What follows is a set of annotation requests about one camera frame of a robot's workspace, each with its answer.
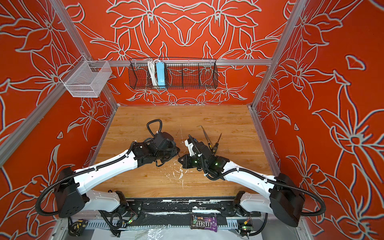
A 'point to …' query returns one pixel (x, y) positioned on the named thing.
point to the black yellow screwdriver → (216, 145)
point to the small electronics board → (245, 230)
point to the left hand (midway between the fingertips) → (181, 150)
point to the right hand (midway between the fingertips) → (175, 161)
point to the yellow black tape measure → (76, 228)
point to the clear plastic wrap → (159, 232)
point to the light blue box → (160, 74)
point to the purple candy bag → (201, 221)
